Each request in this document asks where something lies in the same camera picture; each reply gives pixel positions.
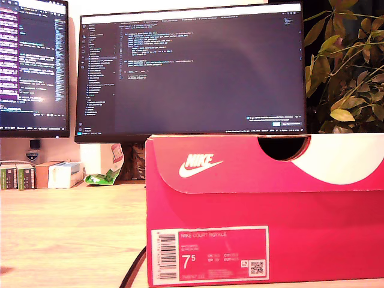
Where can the red Nike shoebox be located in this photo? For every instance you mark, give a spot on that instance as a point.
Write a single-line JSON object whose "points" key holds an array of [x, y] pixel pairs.
{"points": [[270, 210]]}

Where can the large white box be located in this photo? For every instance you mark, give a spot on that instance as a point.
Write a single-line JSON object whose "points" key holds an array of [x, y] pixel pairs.
{"points": [[94, 159]]}

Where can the green printed small box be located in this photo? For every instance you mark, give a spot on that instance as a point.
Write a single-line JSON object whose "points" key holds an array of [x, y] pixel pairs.
{"points": [[8, 177], [26, 177]]}

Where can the blue shield badge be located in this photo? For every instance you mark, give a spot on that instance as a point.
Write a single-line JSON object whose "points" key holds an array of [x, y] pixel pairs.
{"points": [[31, 155]]}

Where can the small white box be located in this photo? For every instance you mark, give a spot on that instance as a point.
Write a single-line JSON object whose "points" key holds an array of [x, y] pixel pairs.
{"points": [[60, 177]]}

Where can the computer monitor with purple panel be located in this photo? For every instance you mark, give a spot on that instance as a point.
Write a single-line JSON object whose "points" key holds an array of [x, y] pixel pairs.
{"points": [[33, 60]]}

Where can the green leafy houseplant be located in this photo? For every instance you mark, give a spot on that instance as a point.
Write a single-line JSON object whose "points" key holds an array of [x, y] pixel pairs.
{"points": [[345, 75]]}

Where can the brown cardboard box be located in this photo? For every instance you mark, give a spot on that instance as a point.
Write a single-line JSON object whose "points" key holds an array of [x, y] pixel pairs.
{"points": [[42, 174]]}

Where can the large black computer monitor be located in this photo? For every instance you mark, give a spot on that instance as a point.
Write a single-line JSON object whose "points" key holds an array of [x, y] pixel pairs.
{"points": [[195, 75]]}

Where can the black monitor stand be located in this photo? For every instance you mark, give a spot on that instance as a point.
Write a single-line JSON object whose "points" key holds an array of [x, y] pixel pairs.
{"points": [[136, 162]]}

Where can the small black cube device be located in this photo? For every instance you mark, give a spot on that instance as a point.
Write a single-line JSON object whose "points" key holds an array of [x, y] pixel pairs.
{"points": [[35, 144]]}

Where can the red and white bag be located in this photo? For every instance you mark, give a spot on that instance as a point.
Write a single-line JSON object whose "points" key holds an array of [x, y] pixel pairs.
{"points": [[117, 156]]}

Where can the green snack bag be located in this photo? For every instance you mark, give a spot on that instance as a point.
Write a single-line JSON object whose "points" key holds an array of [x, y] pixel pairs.
{"points": [[100, 177]]}

